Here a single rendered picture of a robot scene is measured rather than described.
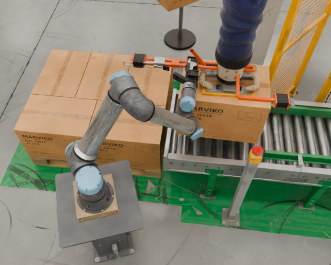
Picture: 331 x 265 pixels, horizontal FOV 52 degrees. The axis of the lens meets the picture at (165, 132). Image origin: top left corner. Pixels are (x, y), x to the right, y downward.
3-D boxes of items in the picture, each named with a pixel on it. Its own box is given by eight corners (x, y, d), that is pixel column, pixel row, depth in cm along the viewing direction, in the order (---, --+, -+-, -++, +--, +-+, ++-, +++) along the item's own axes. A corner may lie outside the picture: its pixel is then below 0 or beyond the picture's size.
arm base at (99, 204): (115, 203, 206) (113, 197, 197) (85, 215, 201) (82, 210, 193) (104, 176, 215) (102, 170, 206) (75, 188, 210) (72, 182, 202)
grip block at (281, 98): (286, 99, 205) (289, 93, 201) (288, 109, 200) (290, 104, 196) (272, 98, 205) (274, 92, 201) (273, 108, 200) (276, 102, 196)
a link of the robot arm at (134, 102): (141, 104, 149) (209, 131, 204) (130, 84, 154) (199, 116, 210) (124, 121, 153) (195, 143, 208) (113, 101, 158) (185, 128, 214)
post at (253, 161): (234, 213, 287) (261, 149, 206) (234, 221, 283) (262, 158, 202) (226, 212, 287) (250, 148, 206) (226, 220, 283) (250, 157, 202)
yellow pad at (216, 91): (253, 88, 225) (255, 82, 221) (254, 99, 219) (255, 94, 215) (202, 84, 227) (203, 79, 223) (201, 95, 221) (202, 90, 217)
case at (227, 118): (256, 103, 270) (269, 65, 237) (257, 144, 246) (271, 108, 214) (182, 94, 275) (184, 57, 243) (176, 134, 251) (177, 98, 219)
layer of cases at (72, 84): (172, 88, 354) (173, 58, 321) (160, 170, 295) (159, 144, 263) (62, 78, 362) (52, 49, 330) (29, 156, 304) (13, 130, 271)
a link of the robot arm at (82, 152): (69, 179, 196) (123, 88, 152) (60, 155, 204) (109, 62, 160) (92, 176, 207) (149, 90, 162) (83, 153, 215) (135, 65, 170)
